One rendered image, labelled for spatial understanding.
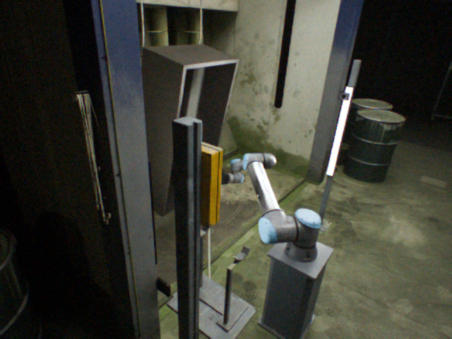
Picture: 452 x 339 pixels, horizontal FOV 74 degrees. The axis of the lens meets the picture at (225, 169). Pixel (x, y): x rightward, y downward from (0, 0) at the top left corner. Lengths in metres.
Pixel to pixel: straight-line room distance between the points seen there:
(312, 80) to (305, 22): 0.63
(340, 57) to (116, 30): 2.81
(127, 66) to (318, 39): 2.79
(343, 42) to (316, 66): 0.37
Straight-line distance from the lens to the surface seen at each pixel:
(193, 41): 3.71
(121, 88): 1.24
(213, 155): 0.83
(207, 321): 1.36
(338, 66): 3.67
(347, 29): 3.65
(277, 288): 2.03
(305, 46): 3.80
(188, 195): 0.86
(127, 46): 1.25
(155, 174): 2.29
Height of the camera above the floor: 1.88
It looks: 27 degrees down
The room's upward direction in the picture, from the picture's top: 3 degrees clockwise
